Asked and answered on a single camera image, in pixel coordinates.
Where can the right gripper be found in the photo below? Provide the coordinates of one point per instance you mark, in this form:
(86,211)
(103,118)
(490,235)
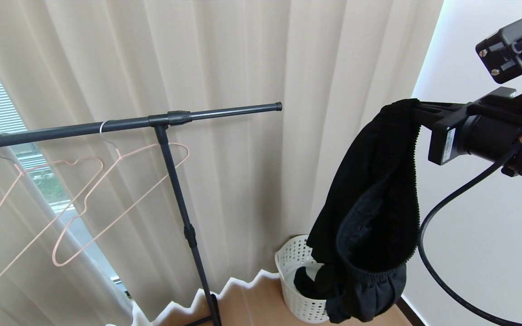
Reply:
(487,140)

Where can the black shorts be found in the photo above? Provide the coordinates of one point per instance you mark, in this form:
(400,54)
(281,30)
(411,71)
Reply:
(369,190)

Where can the white laundry basket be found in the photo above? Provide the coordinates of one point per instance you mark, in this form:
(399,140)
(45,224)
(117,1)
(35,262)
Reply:
(297,258)

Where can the pink clothes hanger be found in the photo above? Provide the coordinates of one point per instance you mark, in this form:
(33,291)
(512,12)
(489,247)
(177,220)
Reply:
(18,168)
(119,155)

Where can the black clothes rack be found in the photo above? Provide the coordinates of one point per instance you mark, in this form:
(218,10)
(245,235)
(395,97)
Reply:
(61,130)

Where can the black garment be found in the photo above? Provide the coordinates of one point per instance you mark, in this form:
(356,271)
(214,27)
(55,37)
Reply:
(308,283)

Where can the beige curtain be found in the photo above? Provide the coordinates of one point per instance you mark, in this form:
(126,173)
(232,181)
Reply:
(39,294)
(243,181)

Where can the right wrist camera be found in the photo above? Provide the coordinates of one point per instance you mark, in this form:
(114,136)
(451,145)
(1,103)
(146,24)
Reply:
(508,50)

